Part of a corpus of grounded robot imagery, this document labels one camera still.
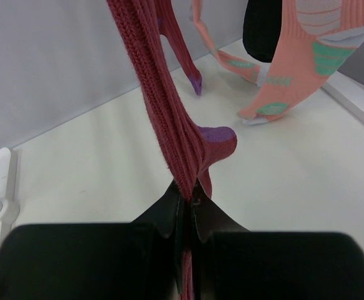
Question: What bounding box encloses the white grey rack pole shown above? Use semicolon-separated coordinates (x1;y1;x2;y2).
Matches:
0;147;20;231

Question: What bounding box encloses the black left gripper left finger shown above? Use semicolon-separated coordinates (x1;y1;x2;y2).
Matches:
0;183;185;299

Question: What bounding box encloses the maroon purple sock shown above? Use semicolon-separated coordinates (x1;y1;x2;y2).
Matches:
154;0;202;96
108;1;242;299

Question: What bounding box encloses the pink patterned sock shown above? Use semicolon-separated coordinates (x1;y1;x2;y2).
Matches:
238;1;364;124
191;0;267;87

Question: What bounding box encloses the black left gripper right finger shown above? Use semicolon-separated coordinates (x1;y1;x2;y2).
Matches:
190;184;364;299

